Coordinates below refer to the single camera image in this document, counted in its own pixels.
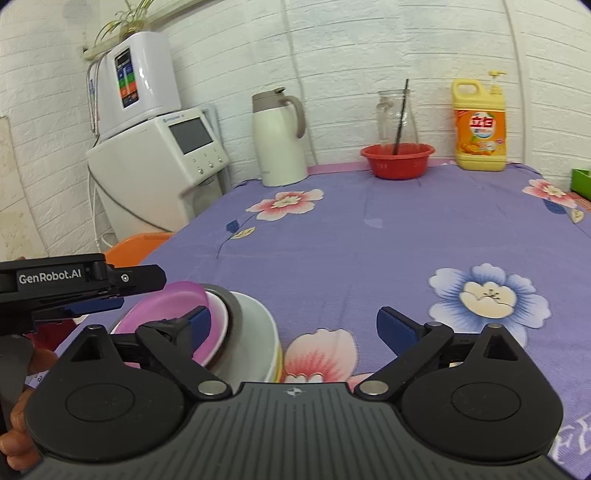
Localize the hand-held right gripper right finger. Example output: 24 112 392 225
355 306 532 398

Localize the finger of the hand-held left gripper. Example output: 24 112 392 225
32 296 126 324
107 264 167 296

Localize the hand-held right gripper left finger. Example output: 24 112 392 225
60 305 232 400

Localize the white bowl with red pattern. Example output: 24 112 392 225
194 291 230 370

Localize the purple plastic bowl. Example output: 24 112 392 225
110 281 214 368

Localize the stainless steel basin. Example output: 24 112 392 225
205 285 280 384

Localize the person's left hand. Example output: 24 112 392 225
0 348 59 470

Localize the orange plastic stool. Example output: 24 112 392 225
103 232 174 269

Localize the dark red object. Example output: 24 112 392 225
25 318 78 354

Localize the purple floral tablecloth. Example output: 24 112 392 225
28 161 591 476

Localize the beige stone slab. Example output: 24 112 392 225
0 115 49 261

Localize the white water dispenser with screen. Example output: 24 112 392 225
86 105 230 241

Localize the red plastic basket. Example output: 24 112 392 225
361 143 435 180

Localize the white thermos jug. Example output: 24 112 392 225
252 87 310 188

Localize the clear glass pitcher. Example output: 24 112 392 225
376 90 420 147

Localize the yellow detergent bottle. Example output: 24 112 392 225
451 70 508 172

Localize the black stirring stick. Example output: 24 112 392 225
392 78 411 156

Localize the green box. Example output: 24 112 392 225
570 168 591 202

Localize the green potted plant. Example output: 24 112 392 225
95 0 158 43

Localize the white dispenser cable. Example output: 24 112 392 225
87 170 117 251

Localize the grey purifier hose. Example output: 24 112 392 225
85 62 101 136

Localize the white wall water purifier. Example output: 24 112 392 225
88 31 182 140

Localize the white wall cable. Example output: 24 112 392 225
281 0 320 168

